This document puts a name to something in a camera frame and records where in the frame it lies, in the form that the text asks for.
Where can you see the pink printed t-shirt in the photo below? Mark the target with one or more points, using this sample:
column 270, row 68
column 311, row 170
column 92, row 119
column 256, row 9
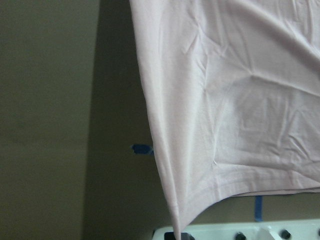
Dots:
column 232, row 90

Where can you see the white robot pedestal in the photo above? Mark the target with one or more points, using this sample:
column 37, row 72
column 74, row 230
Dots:
column 307, row 229

